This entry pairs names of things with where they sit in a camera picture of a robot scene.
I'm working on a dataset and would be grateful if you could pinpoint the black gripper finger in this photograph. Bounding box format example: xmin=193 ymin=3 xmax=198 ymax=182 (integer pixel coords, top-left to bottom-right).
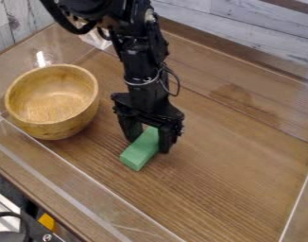
xmin=117 ymin=114 xmax=142 ymax=142
xmin=157 ymin=125 xmax=182 ymax=154

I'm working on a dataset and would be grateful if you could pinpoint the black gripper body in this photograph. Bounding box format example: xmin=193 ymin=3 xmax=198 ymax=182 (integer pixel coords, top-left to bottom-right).
xmin=110 ymin=78 xmax=184 ymax=129

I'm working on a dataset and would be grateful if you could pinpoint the green rectangular block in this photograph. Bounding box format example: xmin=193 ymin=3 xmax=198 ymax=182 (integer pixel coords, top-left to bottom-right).
xmin=120 ymin=127 xmax=158 ymax=171

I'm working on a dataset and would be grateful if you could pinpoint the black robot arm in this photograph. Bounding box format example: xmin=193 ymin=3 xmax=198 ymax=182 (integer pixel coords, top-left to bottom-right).
xmin=38 ymin=0 xmax=184 ymax=153

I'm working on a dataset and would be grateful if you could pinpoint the brown wooden bowl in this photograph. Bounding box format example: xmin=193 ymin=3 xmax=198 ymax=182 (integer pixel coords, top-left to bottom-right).
xmin=4 ymin=64 xmax=100 ymax=140

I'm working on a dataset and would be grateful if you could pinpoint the yellow and black device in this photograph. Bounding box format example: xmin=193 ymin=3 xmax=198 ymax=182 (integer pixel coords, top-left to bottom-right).
xmin=21 ymin=200 xmax=81 ymax=242

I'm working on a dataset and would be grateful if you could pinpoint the clear acrylic barrier wall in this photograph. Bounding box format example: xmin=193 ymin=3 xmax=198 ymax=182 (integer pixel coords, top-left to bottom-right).
xmin=0 ymin=24 xmax=308 ymax=242

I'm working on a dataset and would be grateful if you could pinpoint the clear acrylic corner bracket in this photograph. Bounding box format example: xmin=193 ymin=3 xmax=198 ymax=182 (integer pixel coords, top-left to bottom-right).
xmin=80 ymin=26 xmax=112 ymax=50

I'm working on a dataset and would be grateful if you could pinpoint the black cable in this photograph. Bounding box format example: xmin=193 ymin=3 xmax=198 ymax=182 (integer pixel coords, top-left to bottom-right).
xmin=0 ymin=211 xmax=30 ymax=242

